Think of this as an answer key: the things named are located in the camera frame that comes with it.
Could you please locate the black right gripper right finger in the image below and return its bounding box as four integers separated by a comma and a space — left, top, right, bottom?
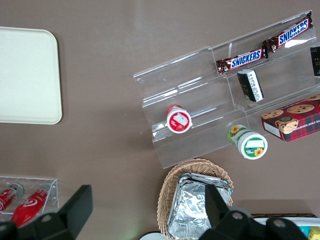
199, 184, 309, 240

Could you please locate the cream plastic tray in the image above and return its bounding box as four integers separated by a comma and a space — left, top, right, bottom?
0, 26, 63, 125

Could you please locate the black and white snack packet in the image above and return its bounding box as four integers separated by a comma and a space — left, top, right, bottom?
236, 69, 265, 103

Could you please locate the clear acrylic stepped display shelf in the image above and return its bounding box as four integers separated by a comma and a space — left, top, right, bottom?
132, 9, 320, 169

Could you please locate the clear acrylic bottle holder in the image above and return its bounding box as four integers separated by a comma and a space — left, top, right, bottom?
0, 175, 60, 224

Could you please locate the red tartan cookie box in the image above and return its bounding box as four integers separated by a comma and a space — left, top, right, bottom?
260, 94, 320, 143

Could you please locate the light tan wicker basket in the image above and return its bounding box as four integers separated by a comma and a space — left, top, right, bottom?
156, 157, 234, 238

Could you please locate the red lidded yogurt cup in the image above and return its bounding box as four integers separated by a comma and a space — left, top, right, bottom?
165, 104, 194, 134

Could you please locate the red cola bottle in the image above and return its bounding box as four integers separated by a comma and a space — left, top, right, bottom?
9, 183, 52, 229
0, 183, 25, 216

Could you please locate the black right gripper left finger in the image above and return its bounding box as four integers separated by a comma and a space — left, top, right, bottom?
0, 184, 94, 240

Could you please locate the yellow packet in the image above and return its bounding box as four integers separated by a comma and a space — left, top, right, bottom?
307, 226, 320, 240

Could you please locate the teal packet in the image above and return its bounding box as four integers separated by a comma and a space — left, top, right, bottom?
298, 225, 311, 237

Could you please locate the white plate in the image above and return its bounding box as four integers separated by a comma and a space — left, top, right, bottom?
139, 232, 165, 240

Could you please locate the Snickers chocolate bar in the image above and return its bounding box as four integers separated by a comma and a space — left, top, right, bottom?
261, 13, 314, 54
215, 47, 270, 76

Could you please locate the green sunflower lidded cup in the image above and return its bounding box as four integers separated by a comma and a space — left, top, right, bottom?
226, 124, 269, 160

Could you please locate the foil-wrapped package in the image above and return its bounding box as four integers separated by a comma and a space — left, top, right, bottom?
177, 171, 232, 187
166, 178, 234, 238

